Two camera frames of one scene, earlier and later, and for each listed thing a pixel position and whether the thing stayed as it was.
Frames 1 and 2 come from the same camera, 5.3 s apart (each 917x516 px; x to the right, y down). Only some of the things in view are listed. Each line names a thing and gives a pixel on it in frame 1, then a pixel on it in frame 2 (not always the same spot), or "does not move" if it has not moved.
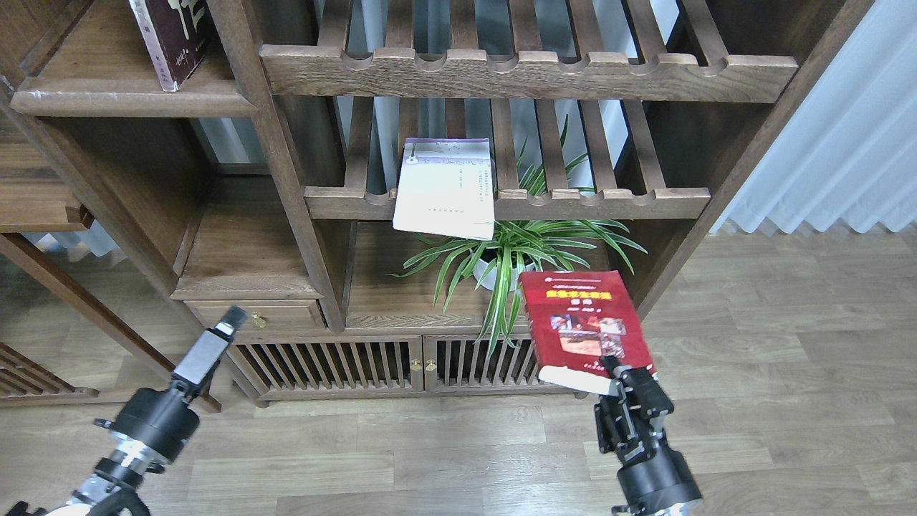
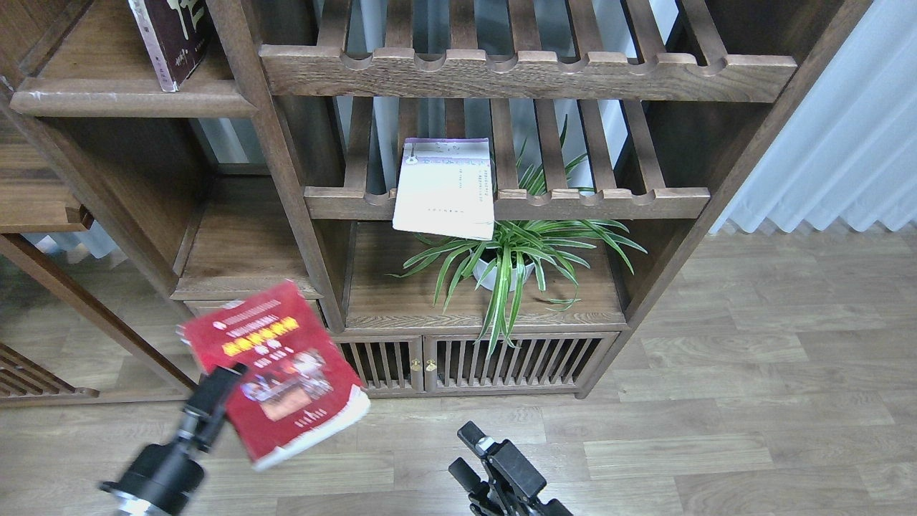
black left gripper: (158, 423) → (160, 476)
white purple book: (445, 187) does not move
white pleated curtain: (850, 155) does not move
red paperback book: (574, 319) → (297, 387)
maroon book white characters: (178, 34) does not move
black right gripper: (663, 479) → (521, 476)
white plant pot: (481, 268) does not move
